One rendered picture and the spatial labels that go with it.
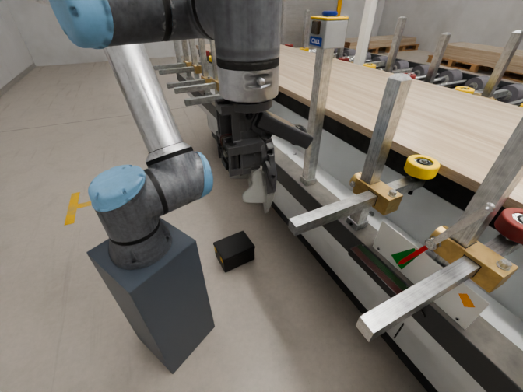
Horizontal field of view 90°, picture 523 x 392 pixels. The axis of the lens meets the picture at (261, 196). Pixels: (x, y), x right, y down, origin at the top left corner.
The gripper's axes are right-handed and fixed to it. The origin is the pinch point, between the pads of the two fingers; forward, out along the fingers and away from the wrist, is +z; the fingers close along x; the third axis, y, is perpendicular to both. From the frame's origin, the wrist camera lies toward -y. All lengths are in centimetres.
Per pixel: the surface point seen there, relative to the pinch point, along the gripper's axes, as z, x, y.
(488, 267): 6.9, 27.7, -33.2
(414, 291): 7.7, 25.6, -17.6
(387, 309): 7.7, 26.4, -10.8
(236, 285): 94, -44, -4
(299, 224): 8.3, 3.0, -7.9
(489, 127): 4, -10, -90
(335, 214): 9.1, 2.6, -18.2
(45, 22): 16, -752, 179
